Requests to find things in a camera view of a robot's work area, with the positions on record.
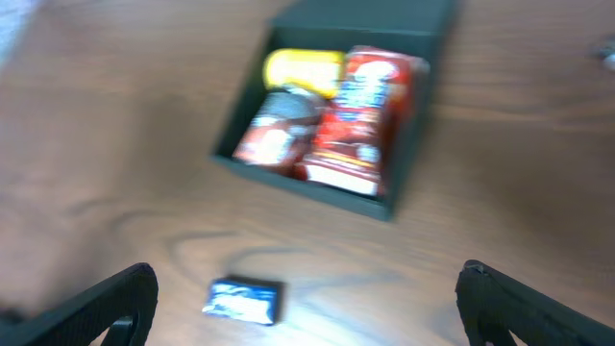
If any yellow Mentos bottle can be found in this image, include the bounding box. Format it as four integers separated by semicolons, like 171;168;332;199
262;48;345;99

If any Pringles small can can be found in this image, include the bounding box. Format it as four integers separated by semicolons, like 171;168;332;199
233;85;327;176

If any blue Eclipse mint tin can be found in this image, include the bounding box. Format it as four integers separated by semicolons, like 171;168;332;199
202;276;285;326

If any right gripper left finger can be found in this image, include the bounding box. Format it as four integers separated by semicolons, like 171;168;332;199
1;262;158;346

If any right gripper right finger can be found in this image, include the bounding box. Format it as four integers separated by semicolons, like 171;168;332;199
455;259;614;346

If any Hello Panda red box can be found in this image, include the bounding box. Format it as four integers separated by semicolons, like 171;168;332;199
298;46;430;197

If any dark green open box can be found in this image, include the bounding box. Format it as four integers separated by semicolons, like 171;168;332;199
211;0;459;221

